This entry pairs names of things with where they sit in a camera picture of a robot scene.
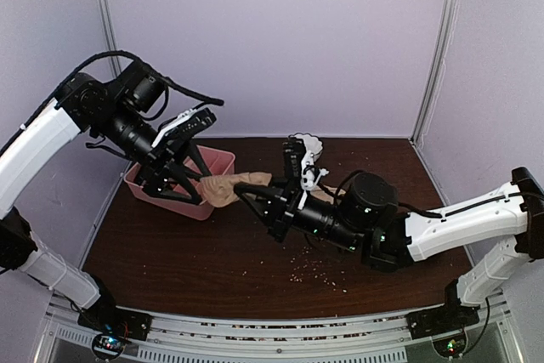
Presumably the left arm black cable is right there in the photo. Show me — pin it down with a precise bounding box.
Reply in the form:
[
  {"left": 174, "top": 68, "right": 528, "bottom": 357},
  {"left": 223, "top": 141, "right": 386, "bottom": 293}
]
[{"left": 25, "top": 48, "right": 225, "bottom": 126}]

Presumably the white scalloped ceramic bowl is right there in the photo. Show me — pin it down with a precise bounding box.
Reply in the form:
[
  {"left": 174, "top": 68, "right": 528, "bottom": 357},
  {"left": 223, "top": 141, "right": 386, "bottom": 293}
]
[{"left": 294, "top": 133, "right": 323, "bottom": 161}]

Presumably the striped beige brown sock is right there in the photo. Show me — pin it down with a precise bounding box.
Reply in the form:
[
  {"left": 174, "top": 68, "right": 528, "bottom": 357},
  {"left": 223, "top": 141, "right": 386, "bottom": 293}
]
[{"left": 310, "top": 184, "right": 345, "bottom": 204}]

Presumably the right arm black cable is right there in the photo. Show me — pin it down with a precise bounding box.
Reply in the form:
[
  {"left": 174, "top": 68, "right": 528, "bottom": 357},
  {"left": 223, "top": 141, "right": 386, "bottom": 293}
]
[{"left": 394, "top": 203, "right": 447, "bottom": 220}]

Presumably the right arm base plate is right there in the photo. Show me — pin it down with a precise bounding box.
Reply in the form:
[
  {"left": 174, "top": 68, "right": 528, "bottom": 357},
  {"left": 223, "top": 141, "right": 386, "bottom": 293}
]
[{"left": 405, "top": 305, "right": 479, "bottom": 339}]

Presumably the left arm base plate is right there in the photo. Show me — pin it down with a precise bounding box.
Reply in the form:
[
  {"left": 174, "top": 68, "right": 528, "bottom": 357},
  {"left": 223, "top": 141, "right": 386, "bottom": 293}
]
[{"left": 73, "top": 295, "right": 152, "bottom": 341}]

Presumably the right aluminium corner post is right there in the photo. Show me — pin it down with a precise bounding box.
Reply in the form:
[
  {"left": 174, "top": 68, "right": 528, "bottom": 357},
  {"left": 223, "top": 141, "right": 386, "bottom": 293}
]
[{"left": 411, "top": 0, "right": 459, "bottom": 149}]

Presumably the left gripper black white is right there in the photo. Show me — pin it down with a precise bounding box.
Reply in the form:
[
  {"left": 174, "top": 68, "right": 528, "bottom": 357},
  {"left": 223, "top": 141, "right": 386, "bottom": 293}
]
[{"left": 95, "top": 100, "right": 214, "bottom": 205}]

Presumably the pink divided organizer tray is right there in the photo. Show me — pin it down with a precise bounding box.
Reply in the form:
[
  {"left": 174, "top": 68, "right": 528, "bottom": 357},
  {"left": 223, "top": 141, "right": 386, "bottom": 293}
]
[{"left": 123, "top": 145, "right": 236, "bottom": 222}]

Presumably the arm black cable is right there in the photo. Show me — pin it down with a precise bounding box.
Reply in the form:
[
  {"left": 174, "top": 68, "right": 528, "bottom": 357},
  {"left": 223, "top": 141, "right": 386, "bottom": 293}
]
[
  {"left": 25, "top": 48, "right": 225, "bottom": 126},
  {"left": 394, "top": 203, "right": 447, "bottom": 220}
]

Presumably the plain beige sock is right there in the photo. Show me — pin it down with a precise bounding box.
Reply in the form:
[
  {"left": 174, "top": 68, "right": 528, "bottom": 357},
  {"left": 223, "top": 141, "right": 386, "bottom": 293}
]
[{"left": 200, "top": 172, "right": 272, "bottom": 208}]

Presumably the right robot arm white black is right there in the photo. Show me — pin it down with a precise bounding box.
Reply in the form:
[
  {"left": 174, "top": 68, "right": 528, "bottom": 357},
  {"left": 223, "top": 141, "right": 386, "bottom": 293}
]
[{"left": 234, "top": 134, "right": 543, "bottom": 331}]

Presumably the left aluminium corner post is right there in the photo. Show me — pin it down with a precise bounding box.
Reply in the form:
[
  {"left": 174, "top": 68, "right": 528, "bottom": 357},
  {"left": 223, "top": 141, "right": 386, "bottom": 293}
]
[{"left": 97, "top": 0, "right": 125, "bottom": 83}]

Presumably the aluminium front table rail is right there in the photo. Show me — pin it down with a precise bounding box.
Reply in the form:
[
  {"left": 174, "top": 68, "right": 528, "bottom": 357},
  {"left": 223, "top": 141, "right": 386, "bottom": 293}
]
[{"left": 36, "top": 288, "right": 526, "bottom": 363}]

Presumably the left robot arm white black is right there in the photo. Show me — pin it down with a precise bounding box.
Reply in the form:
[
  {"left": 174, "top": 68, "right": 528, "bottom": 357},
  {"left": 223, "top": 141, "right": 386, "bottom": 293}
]
[{"left": 1, "top": 58, "right": 222, "bottom": 332}]

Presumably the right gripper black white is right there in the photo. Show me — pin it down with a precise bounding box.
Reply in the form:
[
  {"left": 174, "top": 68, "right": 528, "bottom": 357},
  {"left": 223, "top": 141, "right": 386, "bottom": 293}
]
[{"left": 235, "top": 177, "right": 365, "bottom": 254}]

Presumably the aluminium corner post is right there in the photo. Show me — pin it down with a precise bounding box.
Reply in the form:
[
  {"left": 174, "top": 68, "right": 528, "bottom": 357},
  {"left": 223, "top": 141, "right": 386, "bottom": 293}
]
[
  {"left": 97, "top": 0, "right": 125, "bottom": 83},
  {"left": 411, "top": 0, "right": 459, "bottom": 149}
]

